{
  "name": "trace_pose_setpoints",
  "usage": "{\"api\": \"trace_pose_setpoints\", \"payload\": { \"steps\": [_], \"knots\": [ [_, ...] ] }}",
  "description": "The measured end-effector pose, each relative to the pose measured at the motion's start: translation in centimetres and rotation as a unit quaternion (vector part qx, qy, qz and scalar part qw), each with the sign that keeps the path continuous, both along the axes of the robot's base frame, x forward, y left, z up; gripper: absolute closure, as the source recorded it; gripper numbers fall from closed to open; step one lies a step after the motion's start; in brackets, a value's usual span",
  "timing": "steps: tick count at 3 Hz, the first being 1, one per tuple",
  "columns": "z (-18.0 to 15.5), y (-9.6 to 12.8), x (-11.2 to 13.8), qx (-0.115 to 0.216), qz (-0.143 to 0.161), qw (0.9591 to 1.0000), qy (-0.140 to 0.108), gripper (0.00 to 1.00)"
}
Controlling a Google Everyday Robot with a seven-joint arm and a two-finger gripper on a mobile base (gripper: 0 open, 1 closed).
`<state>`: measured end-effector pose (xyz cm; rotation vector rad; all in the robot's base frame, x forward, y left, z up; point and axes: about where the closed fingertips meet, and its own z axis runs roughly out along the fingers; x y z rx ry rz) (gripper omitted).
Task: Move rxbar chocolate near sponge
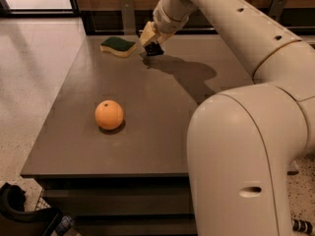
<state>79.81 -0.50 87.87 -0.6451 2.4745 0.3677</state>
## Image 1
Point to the metal bracket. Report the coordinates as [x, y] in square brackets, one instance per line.
[276, 9]
[128, 16]

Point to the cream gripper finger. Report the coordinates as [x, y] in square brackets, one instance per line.
[163, 37]
[149, 34]

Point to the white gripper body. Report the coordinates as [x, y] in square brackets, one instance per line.
[168, 24]

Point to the blue bottle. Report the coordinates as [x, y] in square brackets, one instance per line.
[64, 226]

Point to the grey drawer cabinet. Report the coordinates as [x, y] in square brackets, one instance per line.
[134, 179]

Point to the left metal bracket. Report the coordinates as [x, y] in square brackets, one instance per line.
[128, 16]

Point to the black rxbar chocolate wrapper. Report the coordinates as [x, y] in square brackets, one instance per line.
[153, 49]

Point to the green and yellow sponge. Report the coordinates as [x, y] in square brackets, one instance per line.
[118, 46]

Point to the right metal bracket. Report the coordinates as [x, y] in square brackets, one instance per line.
[276, 9]

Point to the orange fruit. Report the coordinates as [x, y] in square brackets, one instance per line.
[109, 115]

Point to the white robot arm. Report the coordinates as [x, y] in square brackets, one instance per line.
[242, 141]

